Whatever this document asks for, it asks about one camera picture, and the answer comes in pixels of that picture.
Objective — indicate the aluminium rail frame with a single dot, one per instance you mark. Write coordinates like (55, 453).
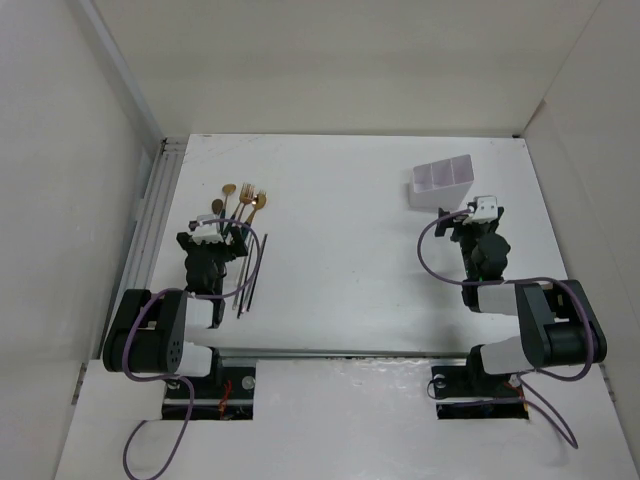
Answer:
(151, 216)

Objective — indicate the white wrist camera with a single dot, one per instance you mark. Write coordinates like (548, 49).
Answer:
(483, 209)
(205, 230)

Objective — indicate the gold round spoon green handle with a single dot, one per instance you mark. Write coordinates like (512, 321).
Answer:
(259, 203)

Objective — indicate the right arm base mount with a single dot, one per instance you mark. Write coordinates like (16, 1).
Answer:
(463, 395)

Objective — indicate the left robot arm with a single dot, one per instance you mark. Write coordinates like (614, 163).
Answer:
(147, 335)

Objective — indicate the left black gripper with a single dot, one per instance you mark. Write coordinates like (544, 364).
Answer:
(230, 251)

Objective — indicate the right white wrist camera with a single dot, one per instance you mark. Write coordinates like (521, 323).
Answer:
(483, 209)

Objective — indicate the black chopstick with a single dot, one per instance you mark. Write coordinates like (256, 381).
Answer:
(244, 294)
(254, 282)

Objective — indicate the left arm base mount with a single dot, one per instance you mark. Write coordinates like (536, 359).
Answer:
(224, 387)

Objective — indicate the silver chopstick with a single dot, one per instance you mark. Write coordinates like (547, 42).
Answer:
(248, 250)
(241, 279)

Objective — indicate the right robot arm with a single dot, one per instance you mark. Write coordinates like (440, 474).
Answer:
(557, 325)

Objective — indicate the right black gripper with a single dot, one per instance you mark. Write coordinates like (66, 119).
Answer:
(458, 226)

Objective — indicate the gold fork green handle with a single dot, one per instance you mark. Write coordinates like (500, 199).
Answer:
(246, 197)

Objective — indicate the white divided utensil container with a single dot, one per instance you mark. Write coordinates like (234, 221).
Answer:
(441, 184)

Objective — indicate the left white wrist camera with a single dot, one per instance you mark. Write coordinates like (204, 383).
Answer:
(205, 230)

